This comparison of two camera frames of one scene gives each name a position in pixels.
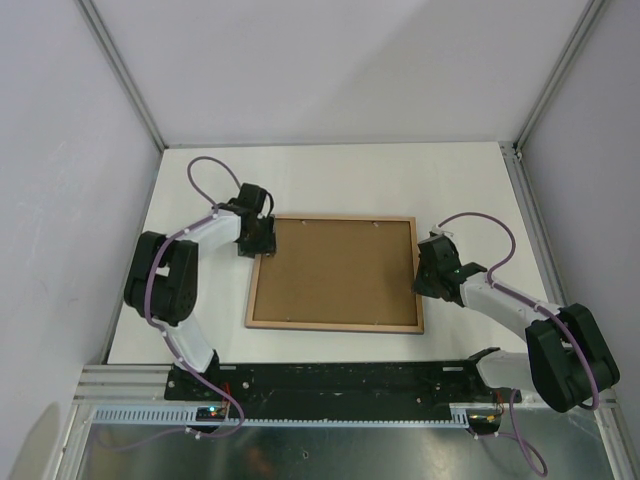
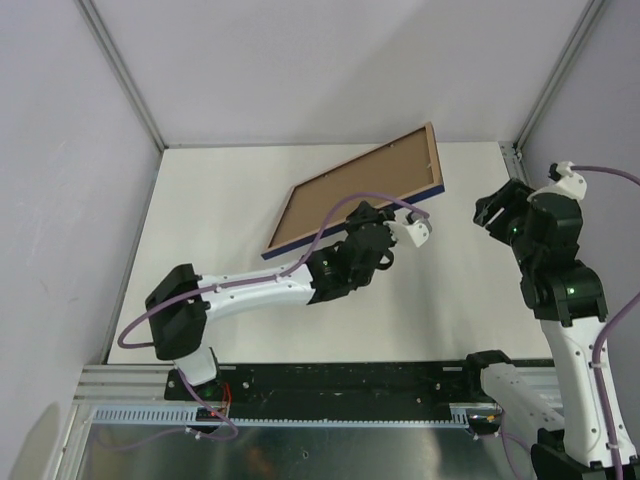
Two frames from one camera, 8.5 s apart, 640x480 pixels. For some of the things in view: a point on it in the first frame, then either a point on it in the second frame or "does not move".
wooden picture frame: x=338 y=273 -> x=407 y=167
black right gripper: x=420 y=287 -> x=513 y=196
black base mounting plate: x=348 y=389 does not move
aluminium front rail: x=120 y=384 does not move
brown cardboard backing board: x=338 y=271 -> x=398 y=168
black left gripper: x=266 y=245 -> x=365 y=212
